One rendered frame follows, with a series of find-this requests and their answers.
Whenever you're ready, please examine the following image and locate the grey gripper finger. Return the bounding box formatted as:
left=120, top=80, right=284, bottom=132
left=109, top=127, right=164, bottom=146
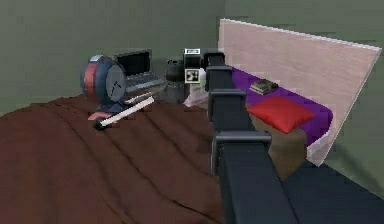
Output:
left=124, top=91, right=159, bottom=104
left=93, top=96, right=156, bottom=132

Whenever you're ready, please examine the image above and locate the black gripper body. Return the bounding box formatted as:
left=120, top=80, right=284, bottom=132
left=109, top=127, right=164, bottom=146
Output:
left=156, top=58, right=188, bottom=105

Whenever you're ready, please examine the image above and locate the grey laptop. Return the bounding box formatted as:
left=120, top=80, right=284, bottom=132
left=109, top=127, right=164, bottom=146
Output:
left=114, top=48, right=168, bottom=94

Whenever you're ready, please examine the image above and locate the blue and red alarm clock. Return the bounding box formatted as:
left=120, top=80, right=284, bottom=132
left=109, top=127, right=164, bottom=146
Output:
left=79, top=54, right=135, bottom=122

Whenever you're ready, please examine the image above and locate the brown blanket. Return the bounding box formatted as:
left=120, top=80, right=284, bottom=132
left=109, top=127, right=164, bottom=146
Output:
left=0, top=94, right=308, bottom=224

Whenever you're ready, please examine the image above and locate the grey book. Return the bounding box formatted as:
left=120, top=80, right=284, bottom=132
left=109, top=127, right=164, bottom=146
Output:
left=249, top=78, right=280, bottom=96

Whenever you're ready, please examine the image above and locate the red pillow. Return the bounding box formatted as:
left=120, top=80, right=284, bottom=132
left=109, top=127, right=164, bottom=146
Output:
left=246, top=96, right=317, bottom=135

